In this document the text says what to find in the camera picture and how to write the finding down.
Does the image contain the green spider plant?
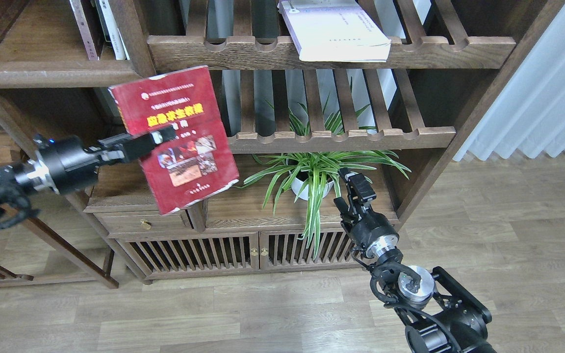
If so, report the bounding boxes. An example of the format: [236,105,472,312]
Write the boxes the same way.
[236,78,412,260]

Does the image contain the brass drawer knob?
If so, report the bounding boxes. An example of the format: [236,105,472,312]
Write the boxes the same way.
[140,219,152,230]

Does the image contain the red book with photo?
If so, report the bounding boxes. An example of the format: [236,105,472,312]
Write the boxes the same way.
[108,65,238,215]

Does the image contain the maroon book white characters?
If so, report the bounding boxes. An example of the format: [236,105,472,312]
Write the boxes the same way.
[69,0,104,61]

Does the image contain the wooden side furniture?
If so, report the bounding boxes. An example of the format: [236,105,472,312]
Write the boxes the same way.
[0,127,119,289]

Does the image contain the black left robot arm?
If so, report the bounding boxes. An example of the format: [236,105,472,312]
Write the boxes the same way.
[0,124,177,230]

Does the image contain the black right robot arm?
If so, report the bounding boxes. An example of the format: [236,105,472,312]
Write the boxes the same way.
[334,168,494,353]

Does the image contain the white plant pot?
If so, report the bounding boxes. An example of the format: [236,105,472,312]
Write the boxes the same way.
[291,172,334,201]

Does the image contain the white curtain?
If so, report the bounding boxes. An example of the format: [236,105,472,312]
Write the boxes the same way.
[453,5,565,161]

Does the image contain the dark wooden bookshelf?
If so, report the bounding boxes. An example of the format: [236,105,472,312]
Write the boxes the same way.
[0,0,565,284]

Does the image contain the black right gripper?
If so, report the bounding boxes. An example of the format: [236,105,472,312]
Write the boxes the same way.
[334,168,399,259]

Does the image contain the upright white books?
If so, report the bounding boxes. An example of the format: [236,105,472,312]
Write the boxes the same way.
[96,0,130,60]

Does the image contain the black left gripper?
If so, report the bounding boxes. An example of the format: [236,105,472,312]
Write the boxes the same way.
[30,124,177,195]

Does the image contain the white paperback book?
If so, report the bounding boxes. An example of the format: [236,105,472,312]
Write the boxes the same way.
[277,0,391,62]

